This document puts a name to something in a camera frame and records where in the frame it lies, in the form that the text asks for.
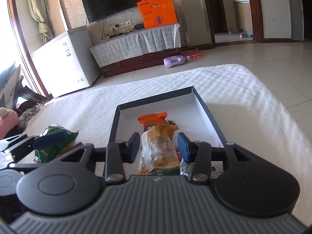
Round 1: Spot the beige tied curtain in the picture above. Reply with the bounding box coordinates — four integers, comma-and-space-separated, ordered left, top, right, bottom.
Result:
27, 0, 54, 44

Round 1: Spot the TV cabinet with lace cloth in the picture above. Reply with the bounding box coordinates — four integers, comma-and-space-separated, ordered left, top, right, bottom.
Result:
90, 23, 181, 78

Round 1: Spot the green snack bag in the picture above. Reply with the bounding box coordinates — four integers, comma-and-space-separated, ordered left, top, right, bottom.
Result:
34, 124, 79, 163

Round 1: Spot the orange gift box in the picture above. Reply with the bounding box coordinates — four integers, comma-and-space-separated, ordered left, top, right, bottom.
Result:
137, 0, 178, 29

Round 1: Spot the floral dark blanket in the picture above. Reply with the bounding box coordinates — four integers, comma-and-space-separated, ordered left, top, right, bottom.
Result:
18, 105, 44, 130

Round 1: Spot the beige pastry packet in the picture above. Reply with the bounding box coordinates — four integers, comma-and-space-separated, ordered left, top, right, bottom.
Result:
137, 123, 180, 176

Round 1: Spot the white quilted bed cover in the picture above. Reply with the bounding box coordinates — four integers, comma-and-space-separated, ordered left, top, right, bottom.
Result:
22, 63, 312, 220

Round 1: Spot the pink plush hat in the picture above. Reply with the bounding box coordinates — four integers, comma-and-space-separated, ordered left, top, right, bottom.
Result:
0, 107, 19, 139

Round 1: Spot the orange-red snack packet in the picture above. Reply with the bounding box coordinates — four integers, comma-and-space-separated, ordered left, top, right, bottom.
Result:
137, 112, 168, 132

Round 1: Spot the clear candy packet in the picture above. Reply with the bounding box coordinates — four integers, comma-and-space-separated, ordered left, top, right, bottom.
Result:
179, 142, 224, 184

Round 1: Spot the red floor mat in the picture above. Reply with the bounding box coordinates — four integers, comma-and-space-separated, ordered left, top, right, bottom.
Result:
181, 47, 202, 59

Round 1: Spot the purple detergent bottle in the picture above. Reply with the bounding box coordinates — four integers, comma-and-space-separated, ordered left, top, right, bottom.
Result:
163, 56, 190, 68

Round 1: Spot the brown pastry packet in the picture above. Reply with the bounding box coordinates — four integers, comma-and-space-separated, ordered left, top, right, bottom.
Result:
59, 142, 82, 155

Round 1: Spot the small round wrapped candy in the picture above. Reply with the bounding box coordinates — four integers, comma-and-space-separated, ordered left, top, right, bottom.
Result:
166, 120, 176, 125

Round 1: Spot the white chest freezer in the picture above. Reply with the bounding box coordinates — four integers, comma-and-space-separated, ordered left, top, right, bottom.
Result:
32, 26, 101, 97

